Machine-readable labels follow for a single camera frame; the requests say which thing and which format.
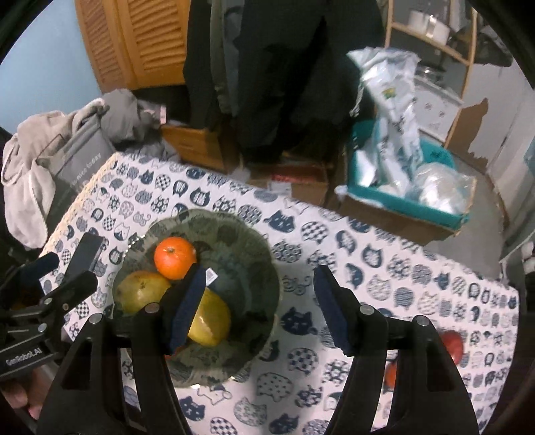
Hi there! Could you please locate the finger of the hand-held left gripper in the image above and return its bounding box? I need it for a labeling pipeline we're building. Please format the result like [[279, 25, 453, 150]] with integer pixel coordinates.
[[39, 232, 106, 310], [8, 252, 60, 293]]

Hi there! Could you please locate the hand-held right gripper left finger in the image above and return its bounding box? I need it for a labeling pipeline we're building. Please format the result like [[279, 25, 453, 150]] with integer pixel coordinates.
[[37, 264, 207, 435]]

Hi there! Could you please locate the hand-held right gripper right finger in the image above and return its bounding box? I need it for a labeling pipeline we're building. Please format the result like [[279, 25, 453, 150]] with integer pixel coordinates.
[[313, 264, 481, 435]]

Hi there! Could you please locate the yellow pear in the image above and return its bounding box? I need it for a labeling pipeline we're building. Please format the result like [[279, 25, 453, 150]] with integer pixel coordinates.
[[117, 270, 172, 314], [186, 288, 232, 347]]

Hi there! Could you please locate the green glass bowl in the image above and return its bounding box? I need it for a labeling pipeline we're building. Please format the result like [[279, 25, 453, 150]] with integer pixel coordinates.
[[112, 209, 281, 386]]

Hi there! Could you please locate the red apple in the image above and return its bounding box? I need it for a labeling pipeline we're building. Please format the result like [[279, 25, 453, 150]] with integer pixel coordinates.
[[441, 330, 464, 364]]

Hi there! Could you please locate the person's left hand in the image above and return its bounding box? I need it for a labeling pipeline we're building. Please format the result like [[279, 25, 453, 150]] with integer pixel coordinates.
[[0, 368, 42, 421]]

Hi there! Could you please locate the grey fabric basket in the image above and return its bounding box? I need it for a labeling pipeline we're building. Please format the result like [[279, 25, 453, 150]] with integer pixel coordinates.
[[35, 117, 118, 210]]

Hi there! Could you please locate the cardboard box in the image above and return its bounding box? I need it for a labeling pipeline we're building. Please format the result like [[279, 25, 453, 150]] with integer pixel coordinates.
[[326, 184, 464, 247], [246, 159, 335, 205]]

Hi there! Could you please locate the grey laundry basket with clothes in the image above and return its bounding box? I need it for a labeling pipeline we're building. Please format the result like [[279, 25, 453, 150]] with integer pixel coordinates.
[[2, 100, 109, 241]]

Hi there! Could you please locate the teal plastic basket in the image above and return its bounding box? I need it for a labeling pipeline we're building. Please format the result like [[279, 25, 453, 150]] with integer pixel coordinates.
[[334, 121, 471, 229]]

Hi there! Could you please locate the red flat packet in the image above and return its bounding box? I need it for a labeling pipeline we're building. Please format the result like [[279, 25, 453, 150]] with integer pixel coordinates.
[[272, 171, 329, 185]]

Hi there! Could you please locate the grey clothing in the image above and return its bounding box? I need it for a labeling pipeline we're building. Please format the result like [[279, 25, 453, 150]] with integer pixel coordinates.
[[100, 89, 180, 160]]

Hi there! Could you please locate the wooden drawer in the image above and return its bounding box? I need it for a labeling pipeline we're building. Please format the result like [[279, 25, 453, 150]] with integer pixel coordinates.
[[161, 123, 241, 174]]

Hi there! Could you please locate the clear plastic bag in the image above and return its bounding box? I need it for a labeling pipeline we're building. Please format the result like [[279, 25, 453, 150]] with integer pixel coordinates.
[[412, 163, 477, 216]]

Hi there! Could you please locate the white rice bag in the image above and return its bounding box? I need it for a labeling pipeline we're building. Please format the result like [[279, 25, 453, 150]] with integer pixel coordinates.
[[347, 47, 423, 197]]

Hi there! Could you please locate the wooden louvered wardrobe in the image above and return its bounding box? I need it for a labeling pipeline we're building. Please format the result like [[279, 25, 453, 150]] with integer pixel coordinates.
[[75, 0, 195, 93]]

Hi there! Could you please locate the white storage box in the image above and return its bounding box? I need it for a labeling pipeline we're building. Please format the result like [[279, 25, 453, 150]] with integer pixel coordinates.
[[414, 79, 464, 139]]

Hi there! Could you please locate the black coat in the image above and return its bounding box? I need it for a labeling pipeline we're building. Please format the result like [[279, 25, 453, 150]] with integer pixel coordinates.
[[184, 0, 385, 166]]

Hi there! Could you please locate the grey jacket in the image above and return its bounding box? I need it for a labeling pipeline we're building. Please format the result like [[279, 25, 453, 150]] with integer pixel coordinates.
[[209, 0, 247, 115]]

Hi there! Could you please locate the steel pot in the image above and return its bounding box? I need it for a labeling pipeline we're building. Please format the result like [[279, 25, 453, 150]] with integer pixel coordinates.
[[418, 63, 450, 86]]

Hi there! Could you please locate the white door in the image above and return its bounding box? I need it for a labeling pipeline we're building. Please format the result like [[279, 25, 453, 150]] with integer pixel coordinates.
[[445, 42, 535, 185]]

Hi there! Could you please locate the wooden shelf rack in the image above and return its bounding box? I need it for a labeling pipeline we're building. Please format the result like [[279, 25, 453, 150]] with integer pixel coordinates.
[[382, 0, 479, 147]]

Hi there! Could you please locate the white cooking pot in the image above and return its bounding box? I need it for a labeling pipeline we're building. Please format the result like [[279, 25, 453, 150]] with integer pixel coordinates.
[[407, 9, 452, 42]]

